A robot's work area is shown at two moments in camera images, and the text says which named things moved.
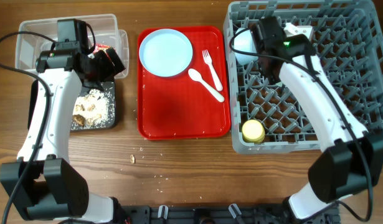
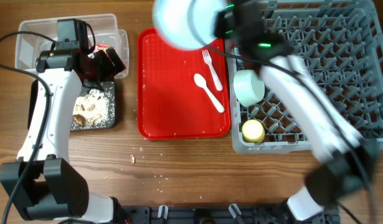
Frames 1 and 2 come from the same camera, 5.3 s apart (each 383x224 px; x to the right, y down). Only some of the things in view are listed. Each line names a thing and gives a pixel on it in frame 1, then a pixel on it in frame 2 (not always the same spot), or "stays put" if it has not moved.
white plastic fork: (208, 60) stays put
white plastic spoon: (195, 75) → (200, 81)
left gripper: (110, 70) stays put
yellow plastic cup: (253, 132) stays put
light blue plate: (165, 52) → (185, 24)
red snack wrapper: (97, 47) stays put
